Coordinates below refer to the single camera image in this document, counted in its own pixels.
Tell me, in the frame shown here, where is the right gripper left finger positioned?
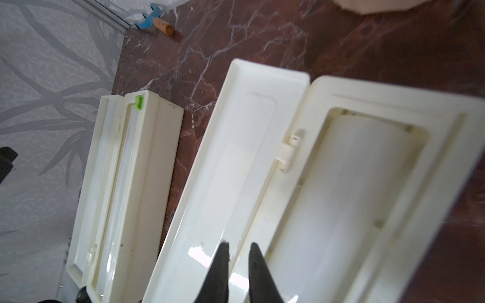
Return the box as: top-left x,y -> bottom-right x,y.
195,242 -> 230,303

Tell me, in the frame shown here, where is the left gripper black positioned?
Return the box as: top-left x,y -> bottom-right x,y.
0,146 -> 18,183

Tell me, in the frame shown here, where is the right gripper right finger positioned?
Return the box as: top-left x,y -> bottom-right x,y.
248,242 -> 284,303

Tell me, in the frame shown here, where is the cream dispenser lid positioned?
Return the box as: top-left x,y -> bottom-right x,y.
66,95 -> 126,289
143,59 -> 310,302

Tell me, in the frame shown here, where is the cream dispenser box base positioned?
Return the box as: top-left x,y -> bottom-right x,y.
84,90 -> 184,302

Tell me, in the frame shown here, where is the white plastic wrap roll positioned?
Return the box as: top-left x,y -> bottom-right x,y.
92,104 -> 139,302

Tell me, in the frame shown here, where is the blue garden trowel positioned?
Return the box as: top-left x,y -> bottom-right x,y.
135,3 -> 176,37

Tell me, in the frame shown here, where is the potted green plant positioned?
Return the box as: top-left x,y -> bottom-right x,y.
333,0 -> 429,15

